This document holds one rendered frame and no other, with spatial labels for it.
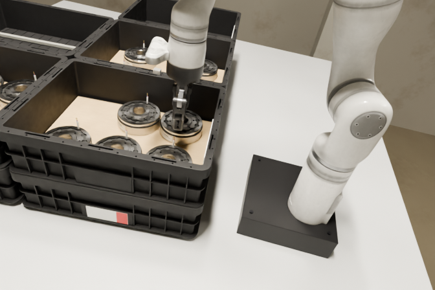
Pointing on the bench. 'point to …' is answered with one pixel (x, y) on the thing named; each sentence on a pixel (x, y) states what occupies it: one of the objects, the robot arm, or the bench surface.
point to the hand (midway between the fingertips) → (179, 116)
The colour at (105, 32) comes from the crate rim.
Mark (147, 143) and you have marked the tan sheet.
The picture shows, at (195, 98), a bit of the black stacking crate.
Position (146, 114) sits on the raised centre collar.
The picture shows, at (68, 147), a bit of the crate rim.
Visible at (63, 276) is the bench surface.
